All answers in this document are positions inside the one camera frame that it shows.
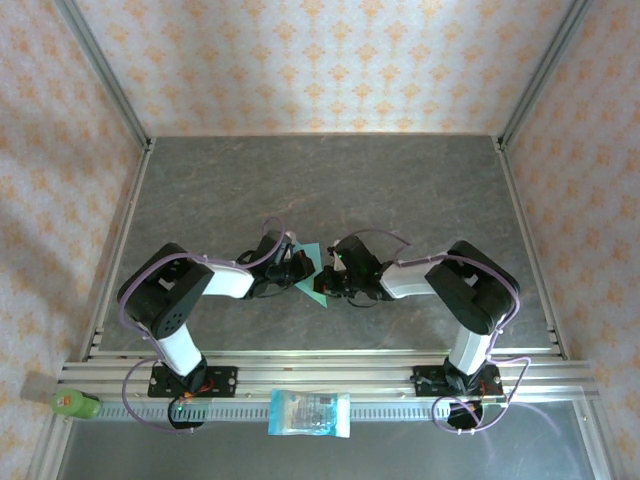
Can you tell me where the wide aluminium mounting rail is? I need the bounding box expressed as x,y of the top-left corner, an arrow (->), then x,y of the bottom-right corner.
58,349 -> 599,401

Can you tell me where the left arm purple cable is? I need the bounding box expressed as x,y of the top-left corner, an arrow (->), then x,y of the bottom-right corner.
117,215 -> 287,434

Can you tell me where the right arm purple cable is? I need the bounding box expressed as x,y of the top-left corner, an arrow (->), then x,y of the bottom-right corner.
327,227 -> 532,436

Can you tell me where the black round cable port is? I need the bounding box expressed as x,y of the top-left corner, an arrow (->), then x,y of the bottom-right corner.
446,397 -> 485,432
167,397 -> 207,432

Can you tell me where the green bottle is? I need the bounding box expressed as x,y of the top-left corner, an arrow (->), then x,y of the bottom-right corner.
52,388 -> 104,420

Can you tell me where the slotted grey cable duct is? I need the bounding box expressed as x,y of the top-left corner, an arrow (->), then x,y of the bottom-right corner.
97,402 -> 454,422

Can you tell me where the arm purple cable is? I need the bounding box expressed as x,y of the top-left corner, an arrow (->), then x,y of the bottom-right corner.
117,215 -> 287,434
327,227 -> 532,436

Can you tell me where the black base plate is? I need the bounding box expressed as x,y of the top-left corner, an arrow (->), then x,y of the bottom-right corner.
148,366 -> 239,400
412,366 -> 506,402

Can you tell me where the aluminium frame post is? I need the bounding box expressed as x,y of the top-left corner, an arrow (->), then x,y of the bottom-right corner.
53,0 -> 154,151
494,0 -> 596,151

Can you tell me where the grey metal sheet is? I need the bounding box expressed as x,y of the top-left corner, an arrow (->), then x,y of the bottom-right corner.
54,399 -> 609,480

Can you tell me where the light blue paper sheet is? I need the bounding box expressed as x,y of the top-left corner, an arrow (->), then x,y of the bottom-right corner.
292,242 -> 331,309

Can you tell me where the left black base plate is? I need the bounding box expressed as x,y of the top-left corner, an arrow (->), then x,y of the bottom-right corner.
148,366 -> 239,400

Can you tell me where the blue plastic wipes packet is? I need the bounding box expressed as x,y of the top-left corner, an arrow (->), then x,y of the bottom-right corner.
267,388 -> 352,440

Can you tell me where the aluminium table side rail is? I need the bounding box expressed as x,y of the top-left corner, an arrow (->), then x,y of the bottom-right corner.
494,137 -> 571,361
79,137 -> 157,361

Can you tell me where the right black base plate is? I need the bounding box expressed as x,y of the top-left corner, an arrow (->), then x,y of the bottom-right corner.
412,366 -> 506,402

